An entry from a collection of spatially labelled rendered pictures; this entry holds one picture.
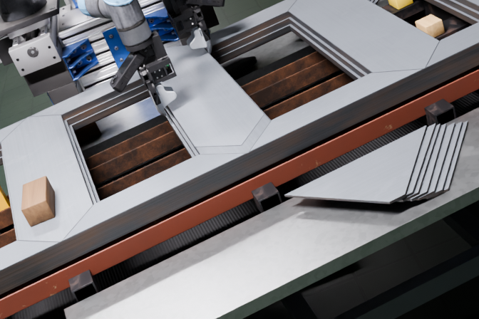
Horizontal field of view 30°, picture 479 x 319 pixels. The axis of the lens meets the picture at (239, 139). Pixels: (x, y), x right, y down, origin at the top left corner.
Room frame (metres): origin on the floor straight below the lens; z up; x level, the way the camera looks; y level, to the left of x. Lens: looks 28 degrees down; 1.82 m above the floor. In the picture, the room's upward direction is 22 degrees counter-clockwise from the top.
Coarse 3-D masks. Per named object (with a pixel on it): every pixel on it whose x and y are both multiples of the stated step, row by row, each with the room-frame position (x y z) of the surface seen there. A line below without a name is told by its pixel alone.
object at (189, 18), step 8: (168, 0) 2.32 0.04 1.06; (176, 0) 2.33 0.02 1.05; (184, 0) 2.32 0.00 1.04; (168, 8) 2.33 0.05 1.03; (176, 8) 2.32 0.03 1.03; (184, 8) 2.33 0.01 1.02; (192, 8) 2.32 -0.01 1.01; (168, 16) 2.37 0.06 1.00; (176, 16) 2.30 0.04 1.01; (184, 16) 2.30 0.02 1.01; (192, 16) 2.31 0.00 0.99; (176, 24) 2.31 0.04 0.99; (184, 24) 2.31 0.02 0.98; (192, 24) 2.31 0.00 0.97; (184, 32) 2.30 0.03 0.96
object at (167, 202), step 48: (432, 0) 2.20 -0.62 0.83; (240, 48) 2.37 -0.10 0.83; (336, 48) 2.07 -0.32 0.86; (144, 96) 2.33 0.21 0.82; (384, 96) 1.76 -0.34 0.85; (0, 144) 2.28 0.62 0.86; (192, 144) 1.86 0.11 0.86; (288, 144) 1.73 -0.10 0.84; (96, 192) 1.87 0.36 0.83; (192, 192) 1.69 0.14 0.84; (96, 240) 1.66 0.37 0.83; (0, 288) 1.63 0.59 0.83
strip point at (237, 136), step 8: (256, 120) 1.84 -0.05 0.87; (232, 128) 1.85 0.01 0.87; (240, 128) 1.83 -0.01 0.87; (248, 128) 1.82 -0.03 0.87; (216, 136) 1.84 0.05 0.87; (224, 136) 1.83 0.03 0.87; (232, 136) 1.81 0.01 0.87; (240, 136) 1.80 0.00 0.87; (200, 144) 1.83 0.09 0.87; (208, 144) 1.82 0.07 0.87; (216, 144) 1.81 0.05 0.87; (224, 144) 1.79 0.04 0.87; (232, 144) 1.78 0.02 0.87; (240, 144) 1.76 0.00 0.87
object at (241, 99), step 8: (232, 96) 2.01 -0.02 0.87; (240, 96) 1.99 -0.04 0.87; (216, 104) 2.00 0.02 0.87; (224, 104) 1.99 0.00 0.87; (232, 104) 1.97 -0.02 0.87; (240, 104) 1.95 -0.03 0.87; (200, 112) 1.99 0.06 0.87; (208, 112) 1.98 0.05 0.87; (216, 112) 1.96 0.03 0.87; (224, 112) 1.95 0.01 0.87; (184, 120) 1.98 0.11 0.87; (192, 120) 1.97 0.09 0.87; (200, 120) 1.95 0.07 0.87; (208, 120) 1.93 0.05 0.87; (184, 128) 1.94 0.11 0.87; (192, 128) 1.93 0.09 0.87
